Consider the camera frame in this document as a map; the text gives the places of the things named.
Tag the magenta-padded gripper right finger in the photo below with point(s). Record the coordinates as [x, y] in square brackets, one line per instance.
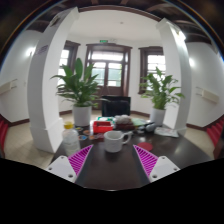
[146, 160]

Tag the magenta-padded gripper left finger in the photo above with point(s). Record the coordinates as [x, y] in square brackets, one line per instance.
[80, 160]

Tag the clear bottle with yellow cap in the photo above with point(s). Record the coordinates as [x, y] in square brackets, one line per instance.
[70, 140]

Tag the flat round red coaster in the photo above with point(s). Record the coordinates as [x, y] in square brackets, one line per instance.
[145, 146]

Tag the black sheet of round stickers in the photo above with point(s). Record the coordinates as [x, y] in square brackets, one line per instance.
[85, 133]

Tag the printed paper sheet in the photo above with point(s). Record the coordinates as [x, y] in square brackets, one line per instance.
[166, 132]

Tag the white speckled mug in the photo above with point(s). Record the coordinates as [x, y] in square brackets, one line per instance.
[114, 141]

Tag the red plastic box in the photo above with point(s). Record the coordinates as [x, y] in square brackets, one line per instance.
[102, 127]

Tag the brown tray of white packets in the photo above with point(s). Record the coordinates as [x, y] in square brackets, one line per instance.
[124, 123]

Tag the green box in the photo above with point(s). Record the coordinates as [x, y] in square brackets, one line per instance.
[105, 119]

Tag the black chair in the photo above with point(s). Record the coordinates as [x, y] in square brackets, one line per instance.
[116, 106]

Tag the leafy plant in white pot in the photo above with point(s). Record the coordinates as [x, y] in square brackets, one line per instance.
[80, 90]
[160, 90]

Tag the red carpeted staircase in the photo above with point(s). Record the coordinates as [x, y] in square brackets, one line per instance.
[3, 131]
[215, 131]

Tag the dark wooden double door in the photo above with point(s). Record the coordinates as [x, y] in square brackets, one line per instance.
[107, 88]

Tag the dark framed window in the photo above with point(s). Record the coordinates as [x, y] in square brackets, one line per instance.
[156, 61]
[64, 61]

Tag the green exit sign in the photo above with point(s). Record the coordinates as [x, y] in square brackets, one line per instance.
[103, 41]

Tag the white wall radiator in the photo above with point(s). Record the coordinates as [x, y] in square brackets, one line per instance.
[7, 86]
[208, 95]

